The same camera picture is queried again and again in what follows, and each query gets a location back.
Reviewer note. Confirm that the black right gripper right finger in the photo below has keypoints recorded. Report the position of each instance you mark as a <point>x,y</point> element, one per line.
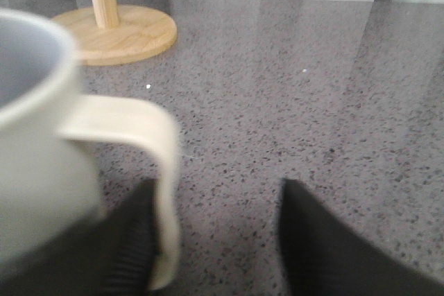
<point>322,256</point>

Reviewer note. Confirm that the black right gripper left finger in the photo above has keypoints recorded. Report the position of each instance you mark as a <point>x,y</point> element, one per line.
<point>114,256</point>

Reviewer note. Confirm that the cream HOME mug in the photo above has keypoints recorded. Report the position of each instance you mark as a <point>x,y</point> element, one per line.
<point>49,178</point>

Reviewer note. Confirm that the wooden mug tree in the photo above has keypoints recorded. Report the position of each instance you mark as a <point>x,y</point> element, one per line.
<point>111,34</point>

